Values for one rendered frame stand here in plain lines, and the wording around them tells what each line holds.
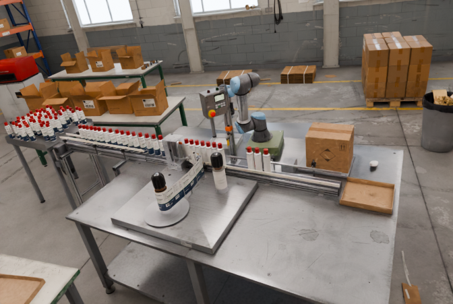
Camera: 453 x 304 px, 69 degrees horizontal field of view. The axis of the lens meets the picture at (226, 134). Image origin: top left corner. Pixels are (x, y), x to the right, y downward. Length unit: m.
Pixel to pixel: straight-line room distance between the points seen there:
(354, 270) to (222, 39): 6.81
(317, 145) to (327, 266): 0.89
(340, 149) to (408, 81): 3.33
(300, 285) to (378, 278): 0.38
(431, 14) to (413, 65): 2.35
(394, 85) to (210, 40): 4.37
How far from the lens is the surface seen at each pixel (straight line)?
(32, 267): 2.50
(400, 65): 5.54
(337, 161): 2.49
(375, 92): 5.62
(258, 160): 2.42
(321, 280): 1.86
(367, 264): 1.96
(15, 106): 7.68
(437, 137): 4.51
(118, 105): 4.41
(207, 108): 2.43
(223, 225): 2.10
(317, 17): 7.61
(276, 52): 7.87
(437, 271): 3.17
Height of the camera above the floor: 2.28
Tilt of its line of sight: 27 degrees down
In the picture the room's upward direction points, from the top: 9 degrees counter-clockwise
